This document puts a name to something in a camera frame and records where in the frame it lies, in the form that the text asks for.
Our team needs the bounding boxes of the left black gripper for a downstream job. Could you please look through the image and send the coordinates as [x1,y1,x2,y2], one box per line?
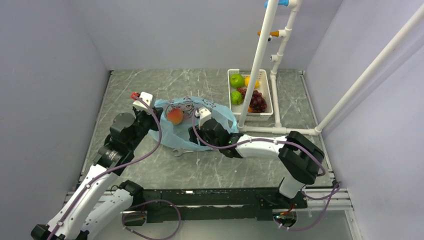
[128,104,164,151]

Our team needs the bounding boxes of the orange red fake peach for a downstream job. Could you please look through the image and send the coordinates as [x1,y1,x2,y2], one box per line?
[166,108,184,125]

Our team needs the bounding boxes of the light blue cartoon plastic bag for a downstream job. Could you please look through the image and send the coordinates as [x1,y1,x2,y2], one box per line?
[154,96,239,152]

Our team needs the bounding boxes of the dark fake fruit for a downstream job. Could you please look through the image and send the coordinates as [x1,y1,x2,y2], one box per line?
[249,90,268,113]

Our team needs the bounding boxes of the green fake apple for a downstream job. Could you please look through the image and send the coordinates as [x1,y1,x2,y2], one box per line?
[229,73,245,89]

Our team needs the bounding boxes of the yellow fake lemon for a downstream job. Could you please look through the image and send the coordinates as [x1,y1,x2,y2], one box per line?
[244,76,261,90]

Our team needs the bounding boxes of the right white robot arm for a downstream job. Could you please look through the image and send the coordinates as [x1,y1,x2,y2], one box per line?
[188,118,326,208]

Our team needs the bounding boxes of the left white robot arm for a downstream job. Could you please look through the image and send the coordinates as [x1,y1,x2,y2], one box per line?
[30,107,163,240]

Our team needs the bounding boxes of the green fake fruit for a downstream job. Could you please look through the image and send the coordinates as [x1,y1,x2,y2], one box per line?
[230,90,244,105]

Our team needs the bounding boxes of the red fake grapes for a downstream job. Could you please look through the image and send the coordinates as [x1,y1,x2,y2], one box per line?
[237,88,247,98]

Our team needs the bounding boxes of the silver open-end wrench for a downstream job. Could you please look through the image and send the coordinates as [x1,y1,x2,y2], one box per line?
[172,148,195,157]

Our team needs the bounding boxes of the white perforated plastic basket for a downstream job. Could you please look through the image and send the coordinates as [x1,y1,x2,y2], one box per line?
[227,69,274,121]

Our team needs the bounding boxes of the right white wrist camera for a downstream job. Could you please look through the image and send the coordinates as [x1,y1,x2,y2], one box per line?
[194,107,212,129]

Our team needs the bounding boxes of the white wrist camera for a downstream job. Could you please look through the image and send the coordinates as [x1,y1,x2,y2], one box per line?
[194,107,212,129]
[130,92,155,112]

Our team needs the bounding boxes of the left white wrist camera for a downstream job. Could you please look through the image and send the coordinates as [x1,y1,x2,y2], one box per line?
[130,92,155,112]

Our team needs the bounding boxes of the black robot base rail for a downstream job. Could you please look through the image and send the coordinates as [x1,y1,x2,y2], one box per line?
[124,187,308,226]

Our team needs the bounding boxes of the white PVC pipe frame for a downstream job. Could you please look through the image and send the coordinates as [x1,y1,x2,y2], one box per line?
[241,0,424,136]

